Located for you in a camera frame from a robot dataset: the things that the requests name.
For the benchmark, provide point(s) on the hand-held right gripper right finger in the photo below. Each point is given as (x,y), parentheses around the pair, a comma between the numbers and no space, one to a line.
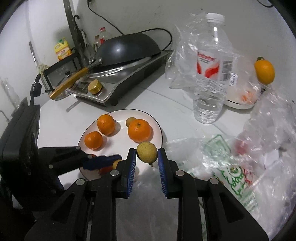
(161,173)

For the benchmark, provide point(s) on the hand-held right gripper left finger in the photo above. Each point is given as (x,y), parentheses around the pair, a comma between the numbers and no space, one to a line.
(130,173)

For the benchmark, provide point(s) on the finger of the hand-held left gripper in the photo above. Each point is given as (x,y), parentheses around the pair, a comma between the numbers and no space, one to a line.
(101,162)
(62,151)

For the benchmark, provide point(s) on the yellow longan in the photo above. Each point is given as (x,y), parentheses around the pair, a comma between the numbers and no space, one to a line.
(117,164)
(130,121)

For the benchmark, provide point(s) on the mandarin orange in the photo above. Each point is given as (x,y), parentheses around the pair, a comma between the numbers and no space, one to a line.
(140,131)
(93,140)
(106,124)

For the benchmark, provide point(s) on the yellow-green lemon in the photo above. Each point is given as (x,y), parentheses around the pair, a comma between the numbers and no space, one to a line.
(146,151)

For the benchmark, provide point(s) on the white plate with black rim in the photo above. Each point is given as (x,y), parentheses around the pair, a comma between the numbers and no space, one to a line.
(120,141)

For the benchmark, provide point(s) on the plastic bag with green print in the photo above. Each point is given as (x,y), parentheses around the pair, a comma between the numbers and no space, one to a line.
(231,176)

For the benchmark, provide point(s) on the steel pot lid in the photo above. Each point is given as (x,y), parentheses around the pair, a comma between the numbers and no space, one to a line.
(61,81)

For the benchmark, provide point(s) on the gold round cap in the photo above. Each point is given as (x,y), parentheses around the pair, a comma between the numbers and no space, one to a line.
(94,87)

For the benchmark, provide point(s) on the clear plastic water bottle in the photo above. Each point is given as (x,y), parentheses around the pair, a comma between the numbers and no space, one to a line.
(209,106)

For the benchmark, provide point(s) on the black metal rack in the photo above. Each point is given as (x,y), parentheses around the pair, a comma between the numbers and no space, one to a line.
(59,66)

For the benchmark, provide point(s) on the steel induction cooker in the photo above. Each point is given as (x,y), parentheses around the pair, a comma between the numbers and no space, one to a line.
(129,81)

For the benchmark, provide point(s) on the steel pan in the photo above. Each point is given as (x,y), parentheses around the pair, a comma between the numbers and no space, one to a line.
(111,71)

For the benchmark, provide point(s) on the yellow detergent bottle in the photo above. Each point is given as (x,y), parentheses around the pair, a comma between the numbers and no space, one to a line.
(62,51)

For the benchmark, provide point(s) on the white bowl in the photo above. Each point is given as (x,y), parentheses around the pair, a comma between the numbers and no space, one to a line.
(238,102)

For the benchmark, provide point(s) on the black folded umbrella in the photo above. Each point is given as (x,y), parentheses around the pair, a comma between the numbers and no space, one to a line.
(82,34)

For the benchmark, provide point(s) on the clear bottle with red cap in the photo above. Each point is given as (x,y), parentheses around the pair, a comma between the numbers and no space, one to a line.
(104,37)

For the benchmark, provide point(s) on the crumpled clear plastic bag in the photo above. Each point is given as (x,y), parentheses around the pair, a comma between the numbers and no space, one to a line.
(272,115)

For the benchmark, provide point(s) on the grey vertical pipe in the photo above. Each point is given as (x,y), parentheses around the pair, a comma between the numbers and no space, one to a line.
(70,23)

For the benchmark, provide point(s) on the large orange with leaf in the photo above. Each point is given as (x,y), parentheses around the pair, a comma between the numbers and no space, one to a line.
(264,70)

